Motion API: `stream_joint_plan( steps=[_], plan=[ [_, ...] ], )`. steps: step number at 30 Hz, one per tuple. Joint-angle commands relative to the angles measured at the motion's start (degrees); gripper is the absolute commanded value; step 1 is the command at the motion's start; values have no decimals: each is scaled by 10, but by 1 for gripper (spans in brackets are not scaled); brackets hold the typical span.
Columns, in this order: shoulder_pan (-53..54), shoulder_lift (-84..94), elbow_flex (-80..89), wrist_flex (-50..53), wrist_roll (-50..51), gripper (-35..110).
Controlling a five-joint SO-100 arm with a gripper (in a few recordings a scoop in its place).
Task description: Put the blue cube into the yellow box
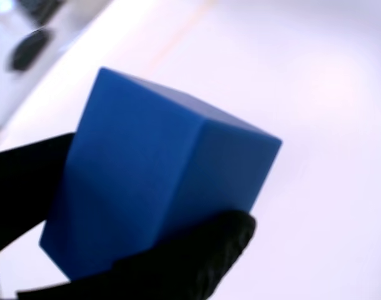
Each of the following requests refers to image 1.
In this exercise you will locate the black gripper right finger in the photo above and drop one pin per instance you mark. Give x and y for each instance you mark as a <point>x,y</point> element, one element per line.
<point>178,268</point>

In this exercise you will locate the blue cube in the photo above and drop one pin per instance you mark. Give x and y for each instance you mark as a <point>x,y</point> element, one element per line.
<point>146,156</point>

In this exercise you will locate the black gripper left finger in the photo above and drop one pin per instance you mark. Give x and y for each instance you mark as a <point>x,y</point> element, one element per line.
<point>25,187</point>

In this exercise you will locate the black computer mouse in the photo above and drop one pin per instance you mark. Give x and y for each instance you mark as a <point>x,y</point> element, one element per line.
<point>29,50</point>

